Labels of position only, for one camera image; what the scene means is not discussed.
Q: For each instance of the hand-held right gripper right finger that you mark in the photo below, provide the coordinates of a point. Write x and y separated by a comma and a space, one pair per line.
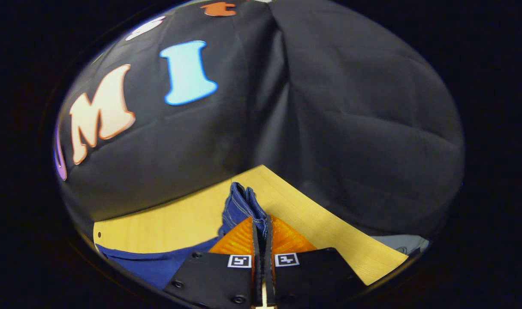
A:
269, 240

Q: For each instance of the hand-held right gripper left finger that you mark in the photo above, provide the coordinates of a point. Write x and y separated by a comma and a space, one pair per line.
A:
256, 240

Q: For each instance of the blue denim jeans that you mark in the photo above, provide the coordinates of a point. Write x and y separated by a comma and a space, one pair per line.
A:
158, 266

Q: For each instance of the black backdrop cloth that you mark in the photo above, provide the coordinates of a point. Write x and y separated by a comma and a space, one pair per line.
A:
329, 128

